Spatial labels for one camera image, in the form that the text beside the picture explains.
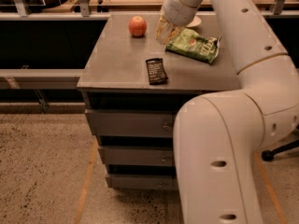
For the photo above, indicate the metal shelf rail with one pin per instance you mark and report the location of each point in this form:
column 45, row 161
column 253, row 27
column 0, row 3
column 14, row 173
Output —
column 30, row 79

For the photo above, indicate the white bowl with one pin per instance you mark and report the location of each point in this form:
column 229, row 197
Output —
column 195, row 22

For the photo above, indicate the grey drawer cabinet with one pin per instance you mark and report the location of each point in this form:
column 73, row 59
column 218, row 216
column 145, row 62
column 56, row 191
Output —
column 116, row 78

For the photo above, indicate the top grey drawer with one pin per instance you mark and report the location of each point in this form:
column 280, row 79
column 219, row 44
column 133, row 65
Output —
column 130, row 123

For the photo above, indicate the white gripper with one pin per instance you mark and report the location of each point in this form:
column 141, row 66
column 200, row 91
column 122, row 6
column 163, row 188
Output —
column 176, row 12

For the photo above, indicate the green chip bag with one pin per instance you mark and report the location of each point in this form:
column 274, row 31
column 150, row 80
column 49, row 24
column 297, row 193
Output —
column 192, row 45

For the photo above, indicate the red apple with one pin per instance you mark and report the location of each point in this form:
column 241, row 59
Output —
column 137, row 26

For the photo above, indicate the middle grey drawer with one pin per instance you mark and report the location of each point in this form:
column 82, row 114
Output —
column 140, row 156

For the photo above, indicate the black rxbar chocolate wrapper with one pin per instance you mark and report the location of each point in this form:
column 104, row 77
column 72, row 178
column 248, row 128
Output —
column 156, row 72

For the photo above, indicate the black office chair base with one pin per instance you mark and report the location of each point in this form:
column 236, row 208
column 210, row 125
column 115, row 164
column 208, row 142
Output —
column 269, row 155

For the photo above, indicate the bottom grey drawer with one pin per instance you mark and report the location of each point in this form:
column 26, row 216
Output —
column 165, row 182

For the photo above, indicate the grey drawer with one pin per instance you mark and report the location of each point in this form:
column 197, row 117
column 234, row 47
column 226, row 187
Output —
column 165, row 182
column 130, row 123
column 140, row 156

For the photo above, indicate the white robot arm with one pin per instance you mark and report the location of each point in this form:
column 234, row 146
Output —
column 216, row 134

